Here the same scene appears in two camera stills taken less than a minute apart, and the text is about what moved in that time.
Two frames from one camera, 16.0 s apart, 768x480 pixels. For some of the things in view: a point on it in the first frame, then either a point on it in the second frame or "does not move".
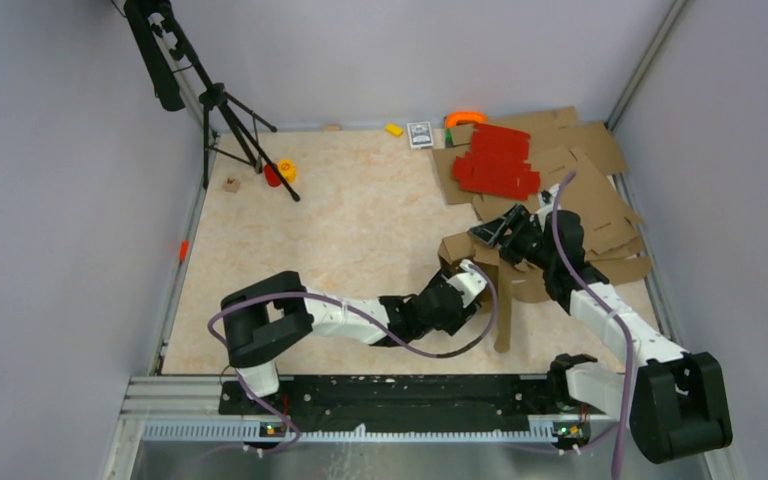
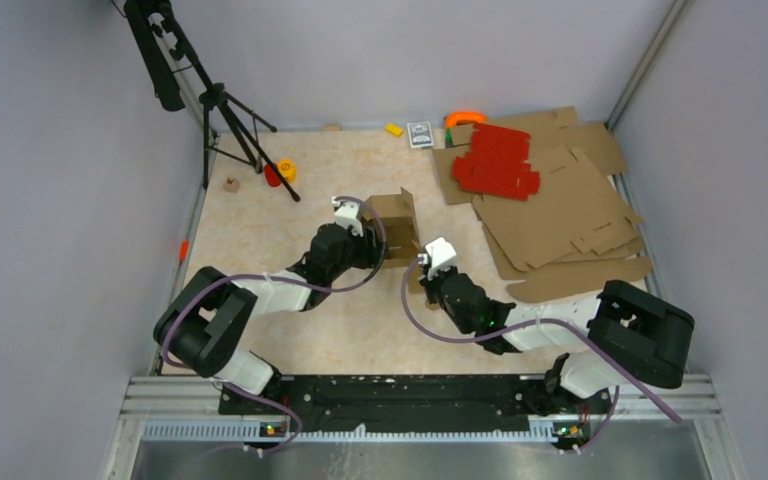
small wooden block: (231, 184) does not move
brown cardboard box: (527, 285) -> (402, 233)
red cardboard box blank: (498, 164) does not move
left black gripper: (459, 318) -> (370, 247)
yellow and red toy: (286, 167) does not move
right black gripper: (492, 232) -> (429, 285)
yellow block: (394, 129) does not move
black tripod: (165, 52) does not move
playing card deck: (420, 134) does not move
